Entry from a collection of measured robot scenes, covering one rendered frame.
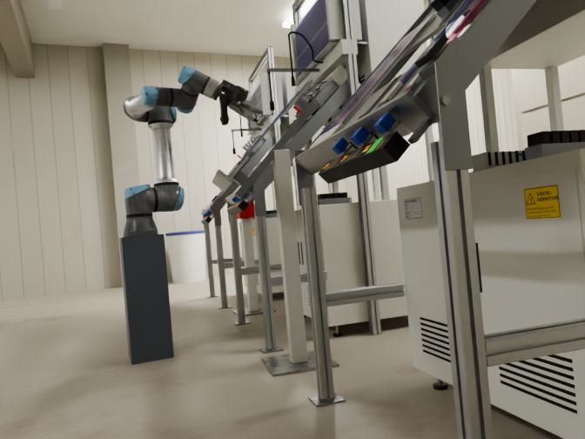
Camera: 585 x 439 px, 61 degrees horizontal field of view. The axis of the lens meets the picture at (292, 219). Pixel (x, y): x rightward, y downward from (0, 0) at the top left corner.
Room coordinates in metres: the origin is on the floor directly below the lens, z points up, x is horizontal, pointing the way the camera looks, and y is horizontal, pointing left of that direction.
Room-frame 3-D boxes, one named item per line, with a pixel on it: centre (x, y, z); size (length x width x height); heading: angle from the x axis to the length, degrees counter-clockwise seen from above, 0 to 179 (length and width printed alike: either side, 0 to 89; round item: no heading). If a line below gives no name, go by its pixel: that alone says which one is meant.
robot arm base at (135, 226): (2.26, 0.69, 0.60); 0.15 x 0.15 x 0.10
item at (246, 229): (3.27, 0.31, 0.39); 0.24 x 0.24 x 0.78; 16
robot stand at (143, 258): (2.26, 0.69, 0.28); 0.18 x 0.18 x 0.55; 22
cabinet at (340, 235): (2.71, -0.34, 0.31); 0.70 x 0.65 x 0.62; 16
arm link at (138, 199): (2.26, 0.69, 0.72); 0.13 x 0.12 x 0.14; 122
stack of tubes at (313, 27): (2.62, -0.24, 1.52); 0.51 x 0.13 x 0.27; 16
